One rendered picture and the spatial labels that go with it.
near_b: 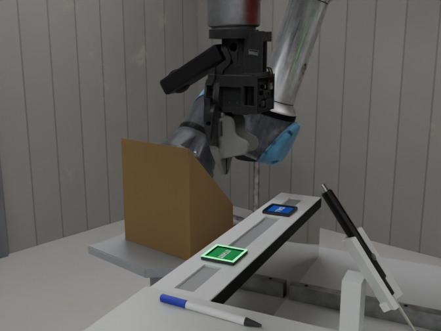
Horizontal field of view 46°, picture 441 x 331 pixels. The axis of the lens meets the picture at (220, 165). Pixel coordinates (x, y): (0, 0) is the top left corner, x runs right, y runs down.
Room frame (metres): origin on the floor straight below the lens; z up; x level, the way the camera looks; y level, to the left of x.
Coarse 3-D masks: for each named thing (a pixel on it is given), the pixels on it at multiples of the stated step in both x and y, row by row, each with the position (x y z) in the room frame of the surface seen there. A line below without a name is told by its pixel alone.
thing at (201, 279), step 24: (264, 216) 0.97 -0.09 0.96; (216, 240) 0.84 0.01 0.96; (240, 240) 0.85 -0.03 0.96; (264, 240) 0.84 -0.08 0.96; (192, 264) 0.74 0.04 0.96; (216, 264) 0.74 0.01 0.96; (240, 264) 0.74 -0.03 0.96; (168, 288) 0.66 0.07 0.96; (192, 288) 0.66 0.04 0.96; (216, 288) 0.66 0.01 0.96
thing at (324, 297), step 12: (300, 288) 0.89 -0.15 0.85; (312, 288) 0.88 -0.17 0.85; (324, 288) 0.88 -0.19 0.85; (300, 300) 0.89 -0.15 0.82; (312, 300) 0.88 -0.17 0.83; (324, 300) 0.87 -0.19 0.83; (336, 300) 0.86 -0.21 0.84; (372, 300) 0.84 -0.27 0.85; (372, 312) 0.83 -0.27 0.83; (396, 312) 0.81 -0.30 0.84; (408, 312) 0.81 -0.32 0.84; (420, 312) 0.80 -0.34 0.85; (432, 312) 0.79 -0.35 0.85; (408, 324) 0.80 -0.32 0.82; (420, 324) 0.80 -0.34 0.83; (432, 324) 0.79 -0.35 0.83
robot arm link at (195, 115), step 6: (198, 96) 1.27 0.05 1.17; (198, 102) 1.25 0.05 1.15; (192, 108) 1.25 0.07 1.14; (198, 108) 1.23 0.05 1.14; (186, 114) 1.26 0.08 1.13; (192, 114) 1.23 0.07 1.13; (198, 114) 1.22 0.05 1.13; (186, 120) 1.22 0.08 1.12; (192, 120) 1.21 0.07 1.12; (198, 120) 1.21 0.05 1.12
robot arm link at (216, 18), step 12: (216, 0) 0.73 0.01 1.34; (228, 0) 0.73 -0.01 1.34; (240, 0) 0.73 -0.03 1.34; (252, 0) 0.73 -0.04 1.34; (216, 12) 0.73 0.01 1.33; (228, 12) 0.73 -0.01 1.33; (240, 12) 0.73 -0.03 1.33; (252, 12) 0.73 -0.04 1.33; (216, 24) 0.73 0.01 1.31; (228, 24) 0.73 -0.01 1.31; (240, 24) 0.73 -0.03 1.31; (252, 24) 0.74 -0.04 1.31
